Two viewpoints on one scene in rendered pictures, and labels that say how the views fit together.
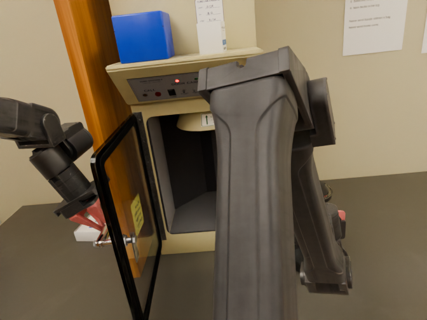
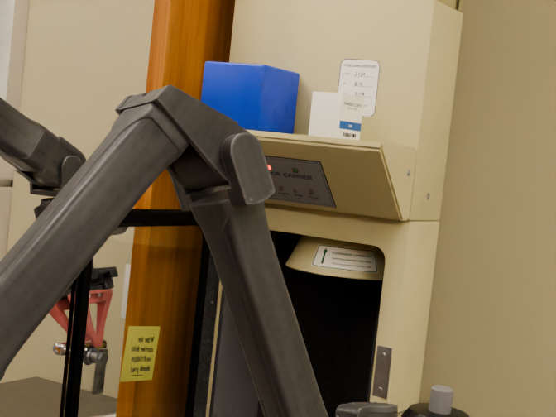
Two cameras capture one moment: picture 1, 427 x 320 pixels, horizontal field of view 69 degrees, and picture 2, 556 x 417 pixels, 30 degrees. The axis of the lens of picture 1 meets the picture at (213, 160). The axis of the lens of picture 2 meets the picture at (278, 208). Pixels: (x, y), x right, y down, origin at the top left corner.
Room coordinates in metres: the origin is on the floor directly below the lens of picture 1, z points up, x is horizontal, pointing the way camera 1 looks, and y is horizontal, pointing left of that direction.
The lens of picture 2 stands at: (-0.58, -0.60, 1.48)
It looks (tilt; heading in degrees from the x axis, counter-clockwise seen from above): 3 degrees down; 27
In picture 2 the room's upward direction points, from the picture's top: 6 degrees clockwise
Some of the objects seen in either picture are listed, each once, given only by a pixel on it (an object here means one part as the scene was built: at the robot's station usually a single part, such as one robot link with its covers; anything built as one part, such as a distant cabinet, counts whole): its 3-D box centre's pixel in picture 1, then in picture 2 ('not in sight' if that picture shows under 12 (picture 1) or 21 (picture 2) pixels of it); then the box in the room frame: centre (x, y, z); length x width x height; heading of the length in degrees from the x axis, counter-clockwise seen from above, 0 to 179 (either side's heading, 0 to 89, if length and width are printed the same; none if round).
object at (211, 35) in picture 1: (212, 37); (336, 116); (0.71, -0.03, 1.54); 0.05 x 0.05 x 0.06; 77
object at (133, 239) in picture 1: (132, 247); (96, 371); (0.50, 0.17, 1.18); 0.02 x 0.02 x 0.06; 89
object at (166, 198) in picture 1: (205, 159); (330, 347); (0.89, 0.02, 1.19); 0.26 x 0.24 x 0.35; 87
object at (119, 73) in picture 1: (188, 79); (290, 170); (0.71, 0.03, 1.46); 0.32 x 0.11 x 0.10; 87
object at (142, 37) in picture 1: (145, 37); (249, 98); (0.71, 0.11, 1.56); 0.10 x 0.10 x 0.09; 87
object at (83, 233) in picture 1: (104, 226); not in sight; (0.94, 0.41, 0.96); 0.16 x 0.12 x 0.04; 79
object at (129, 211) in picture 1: (136, 214); (138, 352); (0.61, 0.19, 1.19); 0.30 x 0.01 x 0.40; 179
